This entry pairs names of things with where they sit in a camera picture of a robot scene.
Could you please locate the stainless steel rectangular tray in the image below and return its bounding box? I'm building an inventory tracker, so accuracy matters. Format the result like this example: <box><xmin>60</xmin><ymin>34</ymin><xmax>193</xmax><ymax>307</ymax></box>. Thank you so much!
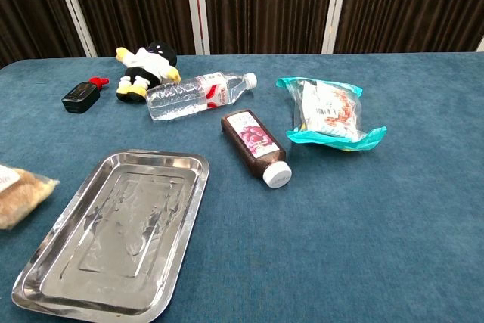
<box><xmin>11</xmin><ymin>149</ymin><xmax>211</xmax><ymax>323</ymax></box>

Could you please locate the brown bread in clear bag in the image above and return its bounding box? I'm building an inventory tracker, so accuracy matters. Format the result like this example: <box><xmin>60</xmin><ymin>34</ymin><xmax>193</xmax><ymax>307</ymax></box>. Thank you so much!
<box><xmin>0</xmin><ymin>163</ymin><xmax>61</xmax><ymax>231</ymax></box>

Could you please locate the brown bottle with white cap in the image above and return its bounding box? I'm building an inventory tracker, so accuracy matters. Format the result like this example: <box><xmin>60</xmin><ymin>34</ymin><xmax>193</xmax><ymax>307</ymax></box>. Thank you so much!
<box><xmin>220</xmin><ymin>109</ymin><xmax>293</xmax><ymax>189</ymax></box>

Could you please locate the clear plastic water bottle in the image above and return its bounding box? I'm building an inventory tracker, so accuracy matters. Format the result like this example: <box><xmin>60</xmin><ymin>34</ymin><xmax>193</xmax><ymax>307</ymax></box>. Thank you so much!
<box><xmin>144</xmin><ymin>71</ymin><xmax>259</xmax><ymax>122</ymax></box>

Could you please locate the teal packaged snack bag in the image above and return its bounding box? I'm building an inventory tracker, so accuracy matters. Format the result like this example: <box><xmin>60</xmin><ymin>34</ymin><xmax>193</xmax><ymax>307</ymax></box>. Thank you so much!
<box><xmin>275</xmin><ymin>76</ymin><xmax>388</xmax><ymax>153</ymax></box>

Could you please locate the black white yellow plush toy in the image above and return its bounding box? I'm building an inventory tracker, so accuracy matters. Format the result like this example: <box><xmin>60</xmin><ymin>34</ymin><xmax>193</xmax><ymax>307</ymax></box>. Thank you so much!
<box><xmin>115</xmin><ymin>41</ymin><xmax>182</xmax><ymax>103</ymax></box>

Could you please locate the blue velvet tablecloth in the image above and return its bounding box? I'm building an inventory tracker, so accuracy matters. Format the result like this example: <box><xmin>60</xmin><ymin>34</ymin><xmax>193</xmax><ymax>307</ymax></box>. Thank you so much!
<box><xmin>0</xmin><ymin>50</ymin><xmax>484</xmax><ymax>323</ymax></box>

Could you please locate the dark brown pleated curtain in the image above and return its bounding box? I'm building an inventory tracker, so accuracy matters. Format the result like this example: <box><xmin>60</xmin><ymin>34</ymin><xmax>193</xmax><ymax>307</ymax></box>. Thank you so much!
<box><xmin>0</xmin><ymin>0</ymin><xmax>484</xmax><ymax>70</ymax></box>

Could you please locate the black bottle with red cap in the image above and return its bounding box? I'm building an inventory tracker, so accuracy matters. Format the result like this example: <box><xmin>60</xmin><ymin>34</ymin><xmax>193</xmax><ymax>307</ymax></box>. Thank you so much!
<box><xmin>61</xmin><ymin>76</ymin><xmax>110</xmax><ymax>113</ymax></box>

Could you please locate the white partition frame post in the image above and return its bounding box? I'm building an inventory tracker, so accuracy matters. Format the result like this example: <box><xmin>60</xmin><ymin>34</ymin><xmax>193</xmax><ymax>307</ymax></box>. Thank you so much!
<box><xmin>321</xmin><ymin>0</ymin><xmax>351</xmax><ymax>54</ymax></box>
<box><xmin>50</xmin><ymin>0</ymin><xmax>98</xmax><ymax>58</ymax></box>
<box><xmin>184</xmin><ymin>0</ymin><xmax>211</xmax><ymax>56</ymax></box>

